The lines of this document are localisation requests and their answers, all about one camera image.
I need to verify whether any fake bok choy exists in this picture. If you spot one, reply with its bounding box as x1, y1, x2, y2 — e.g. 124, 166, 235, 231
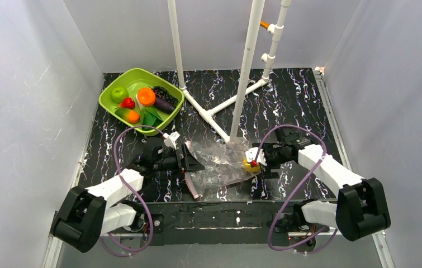
137, 101, 163, 131

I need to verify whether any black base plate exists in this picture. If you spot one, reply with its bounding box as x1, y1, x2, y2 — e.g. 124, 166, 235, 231
108, 199, 345, 247

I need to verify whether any fake mango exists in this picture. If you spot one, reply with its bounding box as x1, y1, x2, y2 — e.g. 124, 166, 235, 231
115, 108, 140, 124

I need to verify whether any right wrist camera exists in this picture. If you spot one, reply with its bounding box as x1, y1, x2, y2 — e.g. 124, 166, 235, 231
245, 147, 267, 167

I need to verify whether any fake purple eggplant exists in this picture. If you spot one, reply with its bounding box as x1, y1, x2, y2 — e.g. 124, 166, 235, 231
153, 98, 176, 114

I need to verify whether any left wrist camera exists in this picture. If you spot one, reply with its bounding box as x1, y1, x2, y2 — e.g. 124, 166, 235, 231
163, 131, 180, 150

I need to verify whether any fake red tomato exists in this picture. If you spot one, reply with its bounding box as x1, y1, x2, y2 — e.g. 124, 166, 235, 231
119, 97, 136, 109

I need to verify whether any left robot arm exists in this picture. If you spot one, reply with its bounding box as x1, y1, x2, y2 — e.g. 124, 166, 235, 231
50, 135, 205, 253

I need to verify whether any green plastic tray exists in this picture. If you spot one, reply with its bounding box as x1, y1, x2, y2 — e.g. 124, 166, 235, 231
99, 68, 184, 136

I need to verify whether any clear zip top bag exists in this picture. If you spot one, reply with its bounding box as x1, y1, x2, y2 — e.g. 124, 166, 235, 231
184, 138, 260, 199

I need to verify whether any purple cable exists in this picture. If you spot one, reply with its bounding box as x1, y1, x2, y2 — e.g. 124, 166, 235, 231
99, 125, 167, 257
255, 124, 339, 255

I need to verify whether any fake yellow pear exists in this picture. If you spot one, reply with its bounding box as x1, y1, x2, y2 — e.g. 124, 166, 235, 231
243, 159, 260, 174

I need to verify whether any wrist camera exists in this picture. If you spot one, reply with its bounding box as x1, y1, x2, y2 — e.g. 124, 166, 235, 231
163, 131, 180, 150
245, 147, 267, 167

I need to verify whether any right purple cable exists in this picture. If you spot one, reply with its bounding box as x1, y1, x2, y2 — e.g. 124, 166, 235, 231
255, 124, 339, 255

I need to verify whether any fake orange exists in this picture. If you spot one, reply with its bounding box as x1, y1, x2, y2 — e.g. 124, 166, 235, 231
136, 88, 156, 107

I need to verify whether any fake dark grapes bunch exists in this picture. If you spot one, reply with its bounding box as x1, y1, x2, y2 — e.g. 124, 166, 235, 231
152, 85, 178, 105

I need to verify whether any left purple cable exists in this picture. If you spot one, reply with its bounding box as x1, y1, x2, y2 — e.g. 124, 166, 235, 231
99, 125, 167, 257

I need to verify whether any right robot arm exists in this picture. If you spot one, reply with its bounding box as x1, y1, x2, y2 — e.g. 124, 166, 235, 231
245, 125, 391, 241

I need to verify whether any fake green apple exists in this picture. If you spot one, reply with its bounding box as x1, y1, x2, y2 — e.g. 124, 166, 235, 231
110, 87, 129, 104

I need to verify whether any white PVC pipe frame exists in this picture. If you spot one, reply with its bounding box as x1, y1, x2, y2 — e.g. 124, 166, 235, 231
167, 0, 292, 143

